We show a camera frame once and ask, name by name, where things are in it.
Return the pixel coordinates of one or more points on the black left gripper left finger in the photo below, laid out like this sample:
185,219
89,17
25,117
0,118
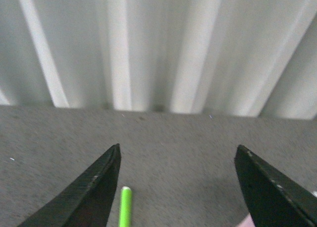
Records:
87,201

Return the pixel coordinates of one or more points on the green marker pen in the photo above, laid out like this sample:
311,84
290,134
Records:
125,209

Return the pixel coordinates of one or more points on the pink mesh pen cup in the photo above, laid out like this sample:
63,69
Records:
247,222

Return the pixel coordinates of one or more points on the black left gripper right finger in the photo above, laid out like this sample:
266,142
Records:
272,198

